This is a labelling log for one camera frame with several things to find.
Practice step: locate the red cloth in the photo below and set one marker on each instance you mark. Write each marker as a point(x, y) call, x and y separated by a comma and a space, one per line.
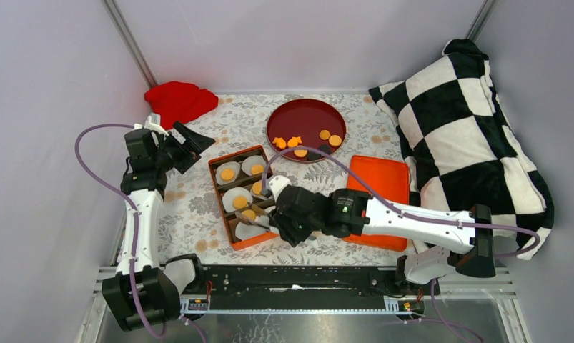
point(179, 101)

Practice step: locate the orange cookie tin box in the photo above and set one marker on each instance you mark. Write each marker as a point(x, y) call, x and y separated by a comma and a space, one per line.
point(237, 181)

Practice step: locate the orange tin lid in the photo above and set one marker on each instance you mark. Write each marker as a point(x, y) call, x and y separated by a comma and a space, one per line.
point(391, 180)

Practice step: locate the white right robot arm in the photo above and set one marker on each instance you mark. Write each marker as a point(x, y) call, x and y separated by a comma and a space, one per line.
point(459, 241)

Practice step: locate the floral table cloth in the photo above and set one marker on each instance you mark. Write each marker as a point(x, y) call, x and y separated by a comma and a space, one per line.
point(191, 221)

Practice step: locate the dark red round plate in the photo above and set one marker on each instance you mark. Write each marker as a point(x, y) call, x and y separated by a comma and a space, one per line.
point(305, 118)

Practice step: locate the black white checkered blanket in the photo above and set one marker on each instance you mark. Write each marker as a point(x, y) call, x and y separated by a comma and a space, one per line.
point(460, 149)

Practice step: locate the swirl butter cookie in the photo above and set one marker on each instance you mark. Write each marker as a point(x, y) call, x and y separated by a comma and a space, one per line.
point(324, 134)

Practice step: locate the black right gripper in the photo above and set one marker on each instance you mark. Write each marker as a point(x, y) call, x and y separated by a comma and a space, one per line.
point(281, 221)

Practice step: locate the black sandwich cookie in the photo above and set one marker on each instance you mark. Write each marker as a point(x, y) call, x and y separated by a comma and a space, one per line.
point(311, 156)
point(325, 149)

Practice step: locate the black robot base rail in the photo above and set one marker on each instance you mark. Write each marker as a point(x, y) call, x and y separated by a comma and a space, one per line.
point(317, 289)

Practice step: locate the orange fish shaped cookie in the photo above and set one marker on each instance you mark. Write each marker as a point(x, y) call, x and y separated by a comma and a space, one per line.
point(279, 143)
point(294, 141)

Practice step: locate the round beige biscuit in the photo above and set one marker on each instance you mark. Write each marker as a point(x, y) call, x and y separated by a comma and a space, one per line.
point(227, 175)
point(250, 214)
point(256, 169)
point(300, 153)
point(335, 140)
point(256, 189)
point(240, 202)

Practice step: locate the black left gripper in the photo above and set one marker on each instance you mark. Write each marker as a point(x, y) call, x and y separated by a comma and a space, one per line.
point(199, 143)

